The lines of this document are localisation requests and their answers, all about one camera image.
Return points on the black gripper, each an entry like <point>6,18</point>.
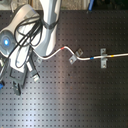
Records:
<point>19,81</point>

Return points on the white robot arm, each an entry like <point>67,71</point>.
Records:
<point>28,32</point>

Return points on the metal cable clip left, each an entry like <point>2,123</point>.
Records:
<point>72,59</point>

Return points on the metal cable clip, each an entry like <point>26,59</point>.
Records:
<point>72,59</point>
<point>79,52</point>
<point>103,58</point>

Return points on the metal cable clip upper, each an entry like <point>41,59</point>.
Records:
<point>79,52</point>

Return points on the metal cable clip right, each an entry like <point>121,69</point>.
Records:
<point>103,58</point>

